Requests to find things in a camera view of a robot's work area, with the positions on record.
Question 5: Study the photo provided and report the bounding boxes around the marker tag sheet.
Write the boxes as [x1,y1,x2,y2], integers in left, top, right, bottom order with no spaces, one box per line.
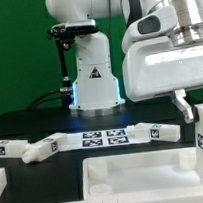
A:
[66,128,138,151]

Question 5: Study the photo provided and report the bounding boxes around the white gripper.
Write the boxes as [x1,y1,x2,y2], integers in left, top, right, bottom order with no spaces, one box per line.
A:
[122,36,203,123]

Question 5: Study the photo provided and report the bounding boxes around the black cables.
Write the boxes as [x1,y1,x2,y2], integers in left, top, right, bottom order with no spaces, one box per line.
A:
[25,85,74,111]

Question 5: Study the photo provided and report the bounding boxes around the white desk top tray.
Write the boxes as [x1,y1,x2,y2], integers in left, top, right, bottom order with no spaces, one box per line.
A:
[82,147,203,200]

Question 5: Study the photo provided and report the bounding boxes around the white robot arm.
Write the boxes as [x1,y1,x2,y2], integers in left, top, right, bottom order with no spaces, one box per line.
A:
[45,0,203,122]

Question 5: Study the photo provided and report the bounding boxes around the white block left edge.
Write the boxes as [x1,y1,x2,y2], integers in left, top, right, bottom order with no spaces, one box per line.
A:
[0,168,7,197]

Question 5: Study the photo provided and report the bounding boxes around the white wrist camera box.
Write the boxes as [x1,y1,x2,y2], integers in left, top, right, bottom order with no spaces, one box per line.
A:
[121,6,178,53]

